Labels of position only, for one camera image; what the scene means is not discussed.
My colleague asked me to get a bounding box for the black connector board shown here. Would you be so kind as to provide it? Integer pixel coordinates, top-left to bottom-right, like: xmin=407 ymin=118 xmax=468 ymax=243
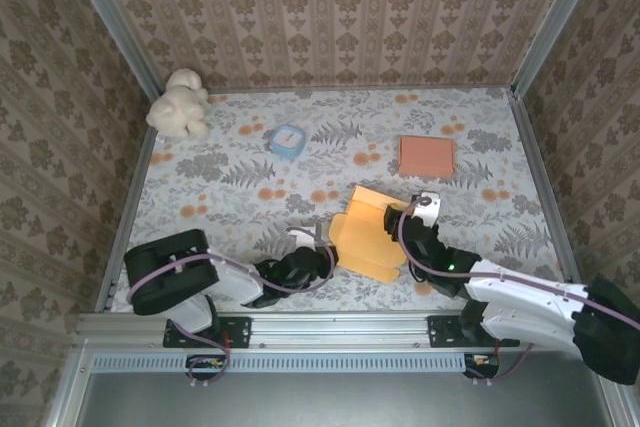
xmin=463 ymin=352 xmax=502 ymax=381
xmin=185 ymin=354 xmax=227 ymax=382

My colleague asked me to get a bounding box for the grey slotted cable duct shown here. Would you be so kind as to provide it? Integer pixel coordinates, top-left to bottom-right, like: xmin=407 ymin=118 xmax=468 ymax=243
xmin=92 ymin=352 xmax=469 ymax=374

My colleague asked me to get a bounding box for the grey metal sheet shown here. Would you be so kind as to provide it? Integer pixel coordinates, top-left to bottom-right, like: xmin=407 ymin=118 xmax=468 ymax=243
xmin=74 ymin=371 xmax=616 ymax=427

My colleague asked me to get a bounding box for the aluminium mounting rail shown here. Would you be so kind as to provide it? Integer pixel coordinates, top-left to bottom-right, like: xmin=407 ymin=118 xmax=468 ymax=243
xmin=74 ymin=310 xmax=581 ymax=354

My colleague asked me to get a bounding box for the aluminium table side rail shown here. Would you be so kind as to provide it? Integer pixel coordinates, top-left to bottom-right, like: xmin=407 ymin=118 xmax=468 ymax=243
xmin=97 ymin=91 xmax=164 ymax=316
xmin=509 ymin=89 xmax=576 ymax=283

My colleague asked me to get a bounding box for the light blue alarm clock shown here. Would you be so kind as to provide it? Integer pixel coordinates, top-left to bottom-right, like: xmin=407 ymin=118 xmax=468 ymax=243
xmin=270 ymin=124 xmax=307 ymax=161

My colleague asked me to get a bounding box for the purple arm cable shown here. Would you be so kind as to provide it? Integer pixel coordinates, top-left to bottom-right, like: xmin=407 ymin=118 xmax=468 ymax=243
xmin=397 ymin=196 xmax=640 ymax=334
xmin=127 ymin=226 xmax=337 ymax=305

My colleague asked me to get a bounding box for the white plush toy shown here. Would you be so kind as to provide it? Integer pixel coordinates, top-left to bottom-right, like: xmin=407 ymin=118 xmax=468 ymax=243
xmin=145 ymin=68 xmax=211 ymax=143

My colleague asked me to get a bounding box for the yellow paper box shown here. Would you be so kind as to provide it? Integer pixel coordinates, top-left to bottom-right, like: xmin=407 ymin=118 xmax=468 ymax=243
xmin=327 ymin=185 xmax=409 ymax=283

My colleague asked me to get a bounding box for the aluminium frame post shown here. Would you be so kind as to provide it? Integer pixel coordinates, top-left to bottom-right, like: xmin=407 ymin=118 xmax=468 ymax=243
xmin=510 ymin=0 xmax=614 ymax=98
xmin=58 ymin=0 xmax=169 ymax=98

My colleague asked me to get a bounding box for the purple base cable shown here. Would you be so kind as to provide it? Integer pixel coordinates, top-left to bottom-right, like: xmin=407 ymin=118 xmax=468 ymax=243
xmin=168 ymin=321 xmax=232 ymax=388
xmin=469 ymin=341 xmax=534 ymax=386

